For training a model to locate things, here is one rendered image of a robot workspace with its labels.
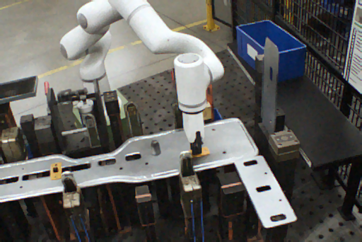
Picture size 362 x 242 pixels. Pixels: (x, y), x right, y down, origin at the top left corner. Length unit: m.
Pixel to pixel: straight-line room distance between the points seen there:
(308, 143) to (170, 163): 0.45
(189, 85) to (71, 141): 0.59
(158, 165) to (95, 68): 0.68
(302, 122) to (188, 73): 0.49
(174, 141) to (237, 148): 0.22
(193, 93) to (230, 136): 0.31
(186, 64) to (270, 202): 0.45
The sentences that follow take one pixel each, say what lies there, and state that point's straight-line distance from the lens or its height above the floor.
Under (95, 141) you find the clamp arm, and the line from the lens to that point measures 1.51.
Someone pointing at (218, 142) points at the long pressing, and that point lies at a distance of 1.44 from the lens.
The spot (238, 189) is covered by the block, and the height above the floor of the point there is 0.98.
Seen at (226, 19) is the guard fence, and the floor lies 0.21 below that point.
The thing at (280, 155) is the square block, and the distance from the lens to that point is 1.35.
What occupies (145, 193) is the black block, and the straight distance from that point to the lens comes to 1.30.
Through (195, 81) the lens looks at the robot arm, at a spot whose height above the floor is 1.30.
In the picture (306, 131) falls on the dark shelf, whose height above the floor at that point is 1.03.
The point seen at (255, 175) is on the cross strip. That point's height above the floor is 1.00.
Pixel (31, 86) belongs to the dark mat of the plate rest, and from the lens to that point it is 1.64.
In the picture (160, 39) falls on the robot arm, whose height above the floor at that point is 1.39.
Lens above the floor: 1.90
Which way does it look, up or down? 37 degrees down
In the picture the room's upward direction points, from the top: 9 degrees counter-clockwise
